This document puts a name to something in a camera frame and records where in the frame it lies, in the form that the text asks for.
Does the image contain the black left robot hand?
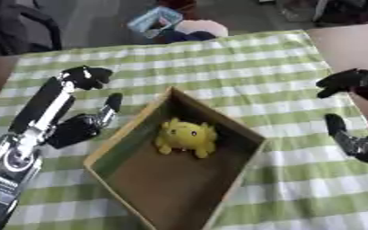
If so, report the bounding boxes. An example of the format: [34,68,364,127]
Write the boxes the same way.
[6,65,125,150]

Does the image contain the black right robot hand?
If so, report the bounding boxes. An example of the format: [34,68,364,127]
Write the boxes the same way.
[314,67,368,167]

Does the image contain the tan cardboard box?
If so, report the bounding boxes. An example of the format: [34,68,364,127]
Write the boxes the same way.
[82,86,271,230]

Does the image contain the dark equipment on floor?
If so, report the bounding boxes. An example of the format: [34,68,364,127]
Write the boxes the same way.
[275,0,368,27]

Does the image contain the black chair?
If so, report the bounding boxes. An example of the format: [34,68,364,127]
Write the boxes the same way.
[0,0,65,58]

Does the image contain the light blue packet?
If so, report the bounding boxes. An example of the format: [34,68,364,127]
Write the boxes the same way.
[126,6,184,39]

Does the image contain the yellow soft toy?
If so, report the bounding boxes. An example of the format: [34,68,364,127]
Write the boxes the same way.
[153,117,219,159]

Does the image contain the white and blue bag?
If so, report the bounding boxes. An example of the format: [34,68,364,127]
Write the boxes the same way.
[162,19,230,44]

